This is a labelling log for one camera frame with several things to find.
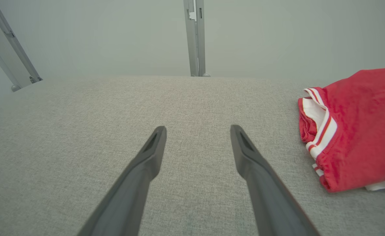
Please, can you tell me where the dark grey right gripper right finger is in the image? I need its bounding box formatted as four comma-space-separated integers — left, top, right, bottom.
230, 125, 321, 236

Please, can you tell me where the grey metal frame post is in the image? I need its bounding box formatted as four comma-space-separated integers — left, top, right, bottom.
183, 0, 211, 77

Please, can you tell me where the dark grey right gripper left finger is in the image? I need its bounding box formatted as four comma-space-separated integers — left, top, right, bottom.
77, 126, 167, 236

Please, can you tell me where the folded red white garment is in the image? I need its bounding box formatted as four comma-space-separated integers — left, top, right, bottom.
298, 67, 385, 193

